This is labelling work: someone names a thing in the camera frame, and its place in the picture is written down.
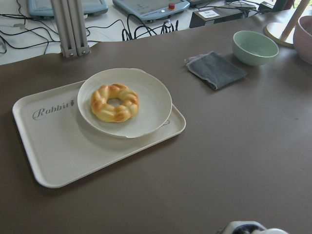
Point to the twisted ring donut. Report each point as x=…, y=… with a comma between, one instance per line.
x=114, y=103

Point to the black box with label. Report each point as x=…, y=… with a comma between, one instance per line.
x=216, y=15

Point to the mint green bowl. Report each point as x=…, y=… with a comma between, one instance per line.
x=253, y=48

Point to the tea bottle white cap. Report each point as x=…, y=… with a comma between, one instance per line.
x=248, y=227

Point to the white round plate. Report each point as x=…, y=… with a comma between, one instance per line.
x=154, y=98

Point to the pink ice bowl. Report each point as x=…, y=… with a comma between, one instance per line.
x=302, y=38

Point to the grey folded cloth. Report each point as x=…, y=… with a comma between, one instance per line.
x=214, y=70

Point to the wooden cup tree stand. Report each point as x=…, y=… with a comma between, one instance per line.
x=282, y=33

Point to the cream serving tray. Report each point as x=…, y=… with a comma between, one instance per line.
x=62, y=147

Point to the aluminium frame post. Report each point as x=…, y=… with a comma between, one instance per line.
x=69, y=18

